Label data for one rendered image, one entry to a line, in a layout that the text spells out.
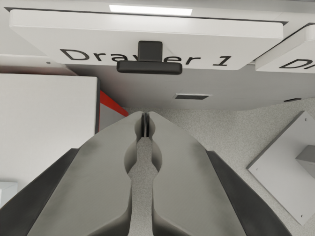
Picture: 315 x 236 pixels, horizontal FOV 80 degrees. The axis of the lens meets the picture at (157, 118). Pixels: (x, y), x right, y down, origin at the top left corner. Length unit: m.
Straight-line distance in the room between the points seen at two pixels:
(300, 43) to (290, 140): 1.11
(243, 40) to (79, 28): 0.17
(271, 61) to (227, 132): 0.92
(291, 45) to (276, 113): 1.09
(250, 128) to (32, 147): 1.12
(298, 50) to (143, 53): 0.19
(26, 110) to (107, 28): 0.26
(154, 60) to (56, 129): 0.24
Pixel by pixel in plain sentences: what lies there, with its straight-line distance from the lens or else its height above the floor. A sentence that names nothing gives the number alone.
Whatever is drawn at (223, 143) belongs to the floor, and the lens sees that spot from 1.21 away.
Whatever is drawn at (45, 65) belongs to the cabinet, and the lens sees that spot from 0.43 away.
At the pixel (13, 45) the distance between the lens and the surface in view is 0.36.
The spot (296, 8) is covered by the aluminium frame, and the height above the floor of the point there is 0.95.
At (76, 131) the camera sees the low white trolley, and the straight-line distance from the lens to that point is 0.38.
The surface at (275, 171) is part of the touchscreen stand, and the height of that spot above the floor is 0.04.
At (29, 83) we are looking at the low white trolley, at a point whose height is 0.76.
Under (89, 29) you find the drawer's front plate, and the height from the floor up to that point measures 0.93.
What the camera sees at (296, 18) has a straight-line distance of 0.26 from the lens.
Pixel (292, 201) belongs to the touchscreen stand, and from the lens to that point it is 1.43.
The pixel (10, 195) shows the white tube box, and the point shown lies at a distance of 0.43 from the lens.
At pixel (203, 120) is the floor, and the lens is 1.17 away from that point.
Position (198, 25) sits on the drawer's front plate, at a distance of 0.22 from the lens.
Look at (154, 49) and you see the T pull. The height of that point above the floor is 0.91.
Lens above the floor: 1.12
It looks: 86 degrees down
